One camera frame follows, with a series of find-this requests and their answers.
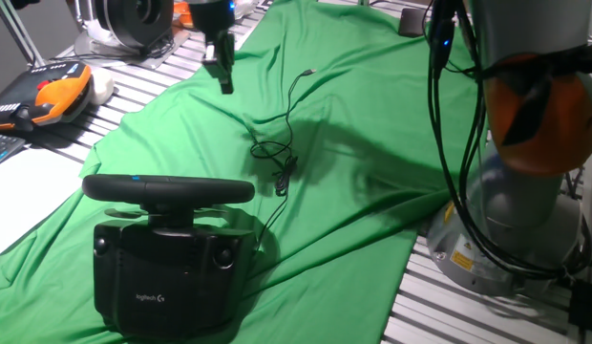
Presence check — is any black steering wheel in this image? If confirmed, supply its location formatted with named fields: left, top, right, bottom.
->
left=81, top=174, right=256, bottom=229

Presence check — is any thin black USB cable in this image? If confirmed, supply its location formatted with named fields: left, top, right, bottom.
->
left=249, top=68, right=318, bottom=254

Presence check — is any green cloth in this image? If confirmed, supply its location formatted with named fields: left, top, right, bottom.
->
left=0, top=0, right=483, bottom=344

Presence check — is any black keyboard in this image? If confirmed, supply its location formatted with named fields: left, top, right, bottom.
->
left=0, top=132, right=27, bottom=170

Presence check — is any black Logitech wheel base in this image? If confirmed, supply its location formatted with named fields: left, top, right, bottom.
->
left=93, top=218, right=258, bottom=338

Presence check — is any black connector block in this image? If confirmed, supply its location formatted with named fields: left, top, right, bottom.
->
left=567, top=280, right=592, bottom=335

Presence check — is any small black flat box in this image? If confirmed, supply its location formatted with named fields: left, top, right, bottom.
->
left=398, top=7, right=427, bottom=39

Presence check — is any white paper sheet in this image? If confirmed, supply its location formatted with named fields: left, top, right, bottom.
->
left=0, top=147, right=85, bottom=262

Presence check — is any aluminium frame beam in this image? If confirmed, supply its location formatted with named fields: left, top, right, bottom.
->
left=0, top=0, right=47, bottom=68

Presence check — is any orange black teach pendant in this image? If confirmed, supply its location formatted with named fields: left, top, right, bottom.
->
left=0, top=60, right=94, bottom=133

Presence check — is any black filament spool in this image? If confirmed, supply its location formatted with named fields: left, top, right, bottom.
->
left=94, top=0, right=176, bottom=55

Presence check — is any white rounded object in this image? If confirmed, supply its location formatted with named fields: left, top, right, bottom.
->
left=88, top=68, right=116, bottom=106

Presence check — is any orange plastic item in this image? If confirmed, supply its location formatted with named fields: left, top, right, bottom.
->
left=173, top=0, right=195, bottom=29

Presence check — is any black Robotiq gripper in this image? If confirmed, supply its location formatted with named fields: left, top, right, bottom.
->
left=188, top=0, right=237, bottom=96

